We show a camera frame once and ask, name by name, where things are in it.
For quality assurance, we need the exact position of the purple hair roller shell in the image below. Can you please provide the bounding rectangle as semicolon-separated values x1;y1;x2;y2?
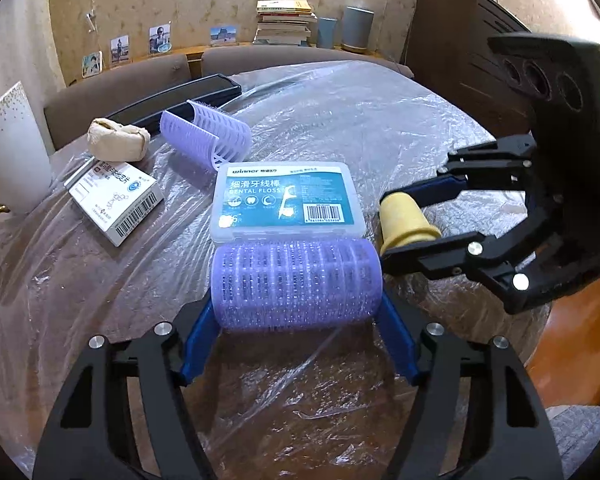
159;100;253;171

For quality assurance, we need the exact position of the white cup with gold handle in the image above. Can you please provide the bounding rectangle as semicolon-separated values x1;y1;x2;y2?
0;81;53;225

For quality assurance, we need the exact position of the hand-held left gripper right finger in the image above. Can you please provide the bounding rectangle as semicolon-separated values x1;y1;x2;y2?
377;292;565;480

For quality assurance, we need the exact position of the white patterned curtain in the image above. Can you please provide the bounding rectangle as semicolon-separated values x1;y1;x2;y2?
0;0;51;121

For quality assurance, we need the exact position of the dark wooden cabinet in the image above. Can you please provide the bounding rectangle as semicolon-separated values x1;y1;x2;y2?
402;0;551;136

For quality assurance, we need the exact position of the beige tissue wad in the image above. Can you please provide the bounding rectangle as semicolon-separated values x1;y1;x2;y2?
87;118;151;162

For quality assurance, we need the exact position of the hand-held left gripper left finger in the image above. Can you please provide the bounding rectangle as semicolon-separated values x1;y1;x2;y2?
32;300;221;480

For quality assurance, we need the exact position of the white medicine box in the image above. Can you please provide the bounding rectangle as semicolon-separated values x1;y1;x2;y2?
65;159;165;248

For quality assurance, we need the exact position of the purple round hair roller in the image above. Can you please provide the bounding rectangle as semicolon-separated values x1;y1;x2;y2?
211;237;384;333

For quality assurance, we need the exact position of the small blue cylinder speaker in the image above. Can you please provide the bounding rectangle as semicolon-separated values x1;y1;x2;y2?
317;16;338;50

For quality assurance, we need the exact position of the large grey cylinder speaker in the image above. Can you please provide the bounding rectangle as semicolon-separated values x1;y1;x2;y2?
341;6;376;53

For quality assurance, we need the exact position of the dark blue tablet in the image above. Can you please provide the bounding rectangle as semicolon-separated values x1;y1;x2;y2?
105;74;242;136

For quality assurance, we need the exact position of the small white framed picture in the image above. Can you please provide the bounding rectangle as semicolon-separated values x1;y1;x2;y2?
82;52;105;78

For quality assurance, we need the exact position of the yellow cone stopper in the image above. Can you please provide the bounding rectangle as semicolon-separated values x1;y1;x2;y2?
378;192;443;256

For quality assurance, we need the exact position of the grey cloth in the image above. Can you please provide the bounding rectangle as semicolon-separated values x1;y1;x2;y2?
547;402;600;480

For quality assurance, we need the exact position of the stack of books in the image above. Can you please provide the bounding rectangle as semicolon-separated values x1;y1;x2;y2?
252;0;318;47

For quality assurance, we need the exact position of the clear plastic table cover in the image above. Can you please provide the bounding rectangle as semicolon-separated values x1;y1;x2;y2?
0;60;541;480

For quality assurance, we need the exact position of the acrylic photo of man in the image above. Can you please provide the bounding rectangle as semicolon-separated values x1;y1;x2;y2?
149;24;172;56

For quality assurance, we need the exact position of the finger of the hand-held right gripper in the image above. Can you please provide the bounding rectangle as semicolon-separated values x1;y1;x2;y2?
380;232;551;316
380;134;538;209

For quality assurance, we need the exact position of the clear dental floss box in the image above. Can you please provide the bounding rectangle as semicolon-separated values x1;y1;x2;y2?
210;161;368;243

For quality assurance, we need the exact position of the photo frame with standing figure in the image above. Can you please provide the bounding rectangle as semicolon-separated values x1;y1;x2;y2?
111;35;131;66

